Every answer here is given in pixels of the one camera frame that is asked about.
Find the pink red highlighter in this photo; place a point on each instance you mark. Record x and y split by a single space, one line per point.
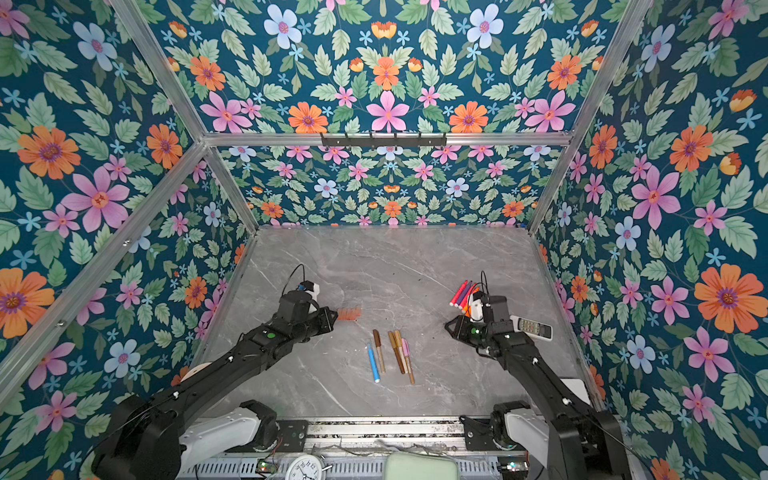
458 295

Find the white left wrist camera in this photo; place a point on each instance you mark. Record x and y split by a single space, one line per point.
311 288

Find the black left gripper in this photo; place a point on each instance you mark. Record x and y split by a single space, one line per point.
327 321

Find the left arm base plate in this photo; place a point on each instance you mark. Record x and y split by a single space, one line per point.
273 434

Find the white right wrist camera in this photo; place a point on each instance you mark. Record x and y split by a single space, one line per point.
477 315

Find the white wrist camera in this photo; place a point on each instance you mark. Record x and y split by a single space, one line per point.
311 288
477 315

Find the white remote control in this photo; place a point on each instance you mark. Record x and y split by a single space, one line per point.
533 328

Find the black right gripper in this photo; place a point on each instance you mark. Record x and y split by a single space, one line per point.
459 327

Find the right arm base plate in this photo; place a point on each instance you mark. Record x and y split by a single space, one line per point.
489 435

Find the purple highlighter pen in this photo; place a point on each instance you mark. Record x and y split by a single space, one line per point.
464 293

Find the blue highlighter pen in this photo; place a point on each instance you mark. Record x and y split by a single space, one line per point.
373 363

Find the white alarm clock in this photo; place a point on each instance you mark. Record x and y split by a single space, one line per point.
306 467

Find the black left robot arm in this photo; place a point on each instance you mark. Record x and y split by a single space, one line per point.
144 437

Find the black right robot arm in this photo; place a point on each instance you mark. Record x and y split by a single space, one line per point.
564 436

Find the white square box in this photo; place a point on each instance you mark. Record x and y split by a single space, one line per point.
578 388

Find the pale green box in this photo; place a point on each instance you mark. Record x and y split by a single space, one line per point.
405 466

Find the black hook rail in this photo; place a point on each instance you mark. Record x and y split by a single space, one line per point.
370 140

